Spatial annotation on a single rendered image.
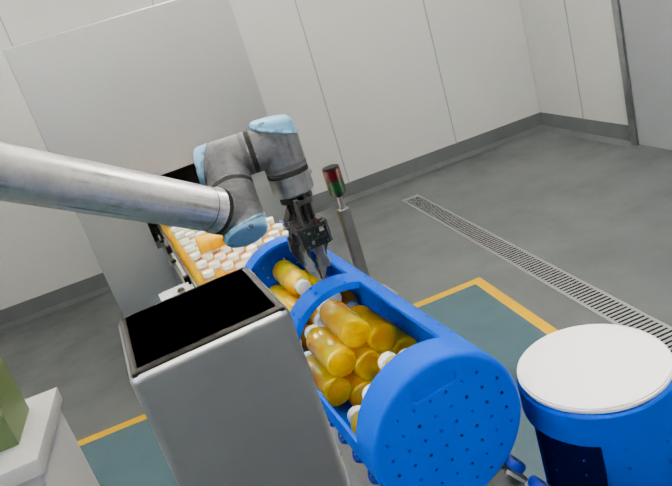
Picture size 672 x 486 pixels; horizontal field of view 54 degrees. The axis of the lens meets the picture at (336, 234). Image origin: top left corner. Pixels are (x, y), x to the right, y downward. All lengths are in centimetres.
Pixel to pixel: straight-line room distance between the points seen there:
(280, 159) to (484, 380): 59
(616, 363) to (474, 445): 33
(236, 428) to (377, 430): 82
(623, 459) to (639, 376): 15
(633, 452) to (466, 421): 31
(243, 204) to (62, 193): 35
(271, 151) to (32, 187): 49
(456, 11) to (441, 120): 101
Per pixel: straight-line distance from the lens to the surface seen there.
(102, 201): 110
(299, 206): 136
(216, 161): 133
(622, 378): 129
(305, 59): 602
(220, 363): 24
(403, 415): 107
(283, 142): 133
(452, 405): 112
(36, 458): 157
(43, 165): 106
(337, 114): 612
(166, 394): 24
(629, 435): 127
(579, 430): 126
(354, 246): 236
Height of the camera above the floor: 180
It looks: 19 degrees down
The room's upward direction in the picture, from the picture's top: 17 degrees counter-clockwise
